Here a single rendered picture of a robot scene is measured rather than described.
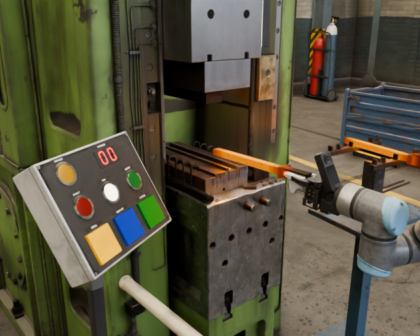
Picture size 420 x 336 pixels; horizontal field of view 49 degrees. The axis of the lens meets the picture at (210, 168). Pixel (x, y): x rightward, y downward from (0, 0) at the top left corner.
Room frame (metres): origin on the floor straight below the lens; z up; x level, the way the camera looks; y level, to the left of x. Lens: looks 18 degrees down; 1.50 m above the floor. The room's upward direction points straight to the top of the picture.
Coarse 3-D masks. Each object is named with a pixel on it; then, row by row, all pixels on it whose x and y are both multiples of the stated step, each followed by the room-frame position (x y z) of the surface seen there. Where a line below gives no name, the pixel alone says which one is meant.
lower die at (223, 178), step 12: (180, 144) 1.85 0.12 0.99; (180, 156) 1.68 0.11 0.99; (192, 156) 1.65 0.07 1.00; (216, 156) 1.67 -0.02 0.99; (180, 168) 1.56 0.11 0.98; (204, 168) 1.53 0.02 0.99; (216, 168) 1.53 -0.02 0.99; (228, 168) 1.51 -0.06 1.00; (240, 168) 1.55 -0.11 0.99; (180, 180) 1.55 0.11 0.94; (192, 180) 1.50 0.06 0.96; (204, 180) 1.45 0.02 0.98; (216, 180) 1.47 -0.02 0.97; (228, 180) 1.51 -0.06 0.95; (240, 180) 1.55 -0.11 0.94; (216, 192) 1.47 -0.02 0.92
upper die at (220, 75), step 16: (176, 64) 1.56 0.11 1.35; (192, 64) 1.49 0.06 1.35; (208, 64) 1.45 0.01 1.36; (224, 64) 1.49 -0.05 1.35; (240, 64) 1.54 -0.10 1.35; (176, 80) 1.56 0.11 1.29; (192, 80) 1.49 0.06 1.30; (208, 80) 1.45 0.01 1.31; (224, 80) 1.49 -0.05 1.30; (240, 80) 1.54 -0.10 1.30
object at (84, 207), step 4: (80, 200) 0.96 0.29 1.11; (84, 200) 0.97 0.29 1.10; (88, 200) 0.98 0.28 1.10; (76, 204) 0.94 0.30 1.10; (80, 204) 0.95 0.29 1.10; (84, 204) 0.96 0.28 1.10; (88, 204) 0.97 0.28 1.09; (80, 208) 0.94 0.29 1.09; (84, 208) 0.95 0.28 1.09; (88, 208) 0.96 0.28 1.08; (80, 212) 0.94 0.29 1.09; (84, 212) 0.95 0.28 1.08; (88, 212) 0.96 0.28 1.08
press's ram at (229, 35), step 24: (168, 0) 1.50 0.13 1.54; (192, 0) 1.41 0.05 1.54; (216, 0) 1.47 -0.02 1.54; (240, 0) 1.54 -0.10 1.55; (168, 24) 1.50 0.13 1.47; (192, 24) 1.41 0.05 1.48; (216, 24) 1.47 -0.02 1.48; (240, 24) 1.54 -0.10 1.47; (168, 48) 1.50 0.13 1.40; (192, 48) 1.41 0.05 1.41; (216, 48) 1.47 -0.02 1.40; (240, 48) 1.54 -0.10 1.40
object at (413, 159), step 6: (348, 138) 1.85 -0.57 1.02; (348, 144) 1.83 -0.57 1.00; (354, 144) 1.81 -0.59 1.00; (360, 144) 1.78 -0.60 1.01; (366, 144) 1.76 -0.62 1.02; (372, 144) 1.75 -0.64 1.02; (372, 150) 1.73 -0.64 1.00; (378, 150) 1.71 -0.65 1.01; (384, 150) 1.68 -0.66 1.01; (390, 150) 1.67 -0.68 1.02; (396, 150) 1.67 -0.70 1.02; (390, 156) 1.66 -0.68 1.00; (402, 156) 1.61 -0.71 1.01; (408, 156) 1.58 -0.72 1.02; (414, 156) 1.58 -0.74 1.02; (408, 162) 1.58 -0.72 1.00; (414, 162) 1.58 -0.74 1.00
